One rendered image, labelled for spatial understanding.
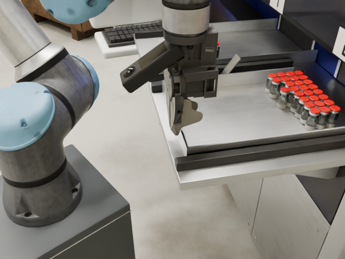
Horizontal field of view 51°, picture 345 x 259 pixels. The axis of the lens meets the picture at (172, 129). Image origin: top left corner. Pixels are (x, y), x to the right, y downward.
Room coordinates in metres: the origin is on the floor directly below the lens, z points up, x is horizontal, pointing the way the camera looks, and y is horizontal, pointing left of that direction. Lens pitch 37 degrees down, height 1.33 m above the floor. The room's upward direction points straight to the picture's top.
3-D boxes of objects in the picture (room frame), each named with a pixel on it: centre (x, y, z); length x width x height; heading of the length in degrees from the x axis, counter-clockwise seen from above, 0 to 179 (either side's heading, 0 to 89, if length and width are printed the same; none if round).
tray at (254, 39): (1.02, -0.21, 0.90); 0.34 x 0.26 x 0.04; 102
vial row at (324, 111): (0.69, -0.30, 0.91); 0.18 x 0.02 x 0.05; 11
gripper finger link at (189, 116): (0.55, -0.03, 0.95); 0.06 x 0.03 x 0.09; 102
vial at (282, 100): (0.69, -0.25, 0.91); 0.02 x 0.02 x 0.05
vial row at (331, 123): (0.69, -0.32, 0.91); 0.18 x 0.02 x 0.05; 11
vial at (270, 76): (0.76, -0.24, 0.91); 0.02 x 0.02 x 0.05
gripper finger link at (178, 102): (0.54, -0.01, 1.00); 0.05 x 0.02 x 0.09; 12
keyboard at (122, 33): (1.32, 0.06, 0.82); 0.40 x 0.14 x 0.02; 109
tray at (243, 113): (0.66, -0.17, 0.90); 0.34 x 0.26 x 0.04; 101
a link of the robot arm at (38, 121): (0.51, 0.26, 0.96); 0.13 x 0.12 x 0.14; 165
